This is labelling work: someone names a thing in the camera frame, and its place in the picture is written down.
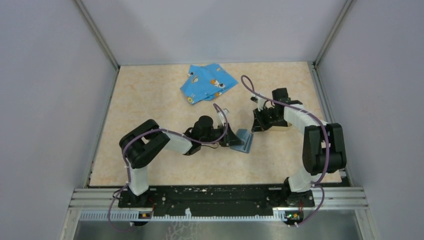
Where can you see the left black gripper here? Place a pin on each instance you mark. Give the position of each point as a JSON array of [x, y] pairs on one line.
[[231, 139]]

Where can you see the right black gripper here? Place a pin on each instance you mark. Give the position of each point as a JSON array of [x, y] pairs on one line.
[[259, 125]]

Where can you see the blue card holder wallet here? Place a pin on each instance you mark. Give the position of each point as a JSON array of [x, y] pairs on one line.
[[246, 138]]

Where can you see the beige oval card tray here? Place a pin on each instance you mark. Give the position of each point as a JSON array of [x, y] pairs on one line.
[[280, 127]]

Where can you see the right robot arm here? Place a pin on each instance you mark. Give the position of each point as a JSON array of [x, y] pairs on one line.
[[323, 148]]

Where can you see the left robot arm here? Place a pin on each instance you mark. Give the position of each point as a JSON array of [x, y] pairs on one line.
[[140, 146]]

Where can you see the blue printed cloth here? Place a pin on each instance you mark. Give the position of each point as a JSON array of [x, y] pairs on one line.
[[207, 82]]

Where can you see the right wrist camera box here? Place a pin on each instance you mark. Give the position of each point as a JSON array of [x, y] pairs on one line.
[[260, 102]]

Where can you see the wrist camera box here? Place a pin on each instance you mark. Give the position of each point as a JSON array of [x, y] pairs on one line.
[[222, 116], [260, 102]]

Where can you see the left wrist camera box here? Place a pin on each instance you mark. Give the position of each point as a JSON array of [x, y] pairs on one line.
[[222, 116]]

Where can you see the black mounting base plate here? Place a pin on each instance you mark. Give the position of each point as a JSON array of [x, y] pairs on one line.
[[237, 200]]

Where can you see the aluminium frame rail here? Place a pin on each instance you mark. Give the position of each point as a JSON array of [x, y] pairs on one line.
[[102, 204]]

